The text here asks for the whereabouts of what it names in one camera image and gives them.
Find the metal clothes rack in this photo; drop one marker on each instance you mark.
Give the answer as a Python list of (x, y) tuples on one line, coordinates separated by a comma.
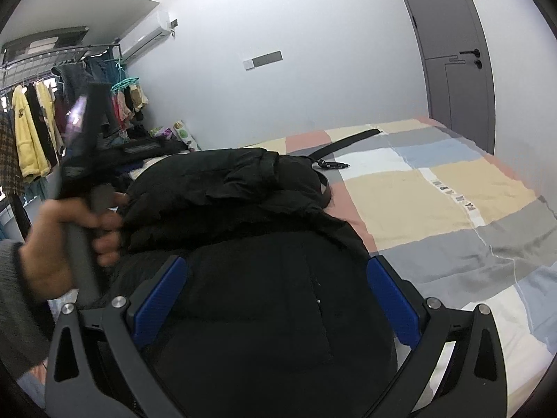
[(35, 66)]

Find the dark grey denim jacket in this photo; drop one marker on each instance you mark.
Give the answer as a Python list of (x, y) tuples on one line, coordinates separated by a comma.
[(75, 78)]

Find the brown houndstooth scarf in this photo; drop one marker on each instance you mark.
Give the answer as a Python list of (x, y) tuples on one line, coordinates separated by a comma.
[(11, 176)]

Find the person's left hand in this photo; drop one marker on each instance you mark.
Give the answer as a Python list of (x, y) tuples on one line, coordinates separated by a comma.
[(44, 255)]

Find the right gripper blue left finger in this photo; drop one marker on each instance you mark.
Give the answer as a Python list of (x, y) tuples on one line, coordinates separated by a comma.
[(95, 366)]

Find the teal clip hanger with socks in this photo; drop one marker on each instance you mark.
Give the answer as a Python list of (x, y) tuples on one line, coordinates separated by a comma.
[(128, 100)]

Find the yellow fleece jacket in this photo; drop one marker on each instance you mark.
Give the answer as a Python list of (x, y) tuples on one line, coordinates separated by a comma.
[(32, 160)]

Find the white wall air conditioner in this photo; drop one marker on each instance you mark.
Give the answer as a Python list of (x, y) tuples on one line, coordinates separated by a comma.
[(152, 29)]

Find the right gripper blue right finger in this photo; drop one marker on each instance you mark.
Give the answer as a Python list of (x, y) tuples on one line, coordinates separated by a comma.
[(455, 367)]

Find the patchwork checkered bed cover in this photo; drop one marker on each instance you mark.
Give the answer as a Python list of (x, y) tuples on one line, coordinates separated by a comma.
[(462, 227)]

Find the grey wall switch panel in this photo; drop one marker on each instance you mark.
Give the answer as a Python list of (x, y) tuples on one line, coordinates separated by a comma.
[(262, 60)]

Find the black puffer jacket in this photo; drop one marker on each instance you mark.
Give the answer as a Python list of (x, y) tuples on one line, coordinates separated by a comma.
[(276, 319)]

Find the grey bedroom door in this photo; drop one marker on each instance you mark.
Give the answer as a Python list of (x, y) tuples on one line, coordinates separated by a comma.
[(457, 68)]

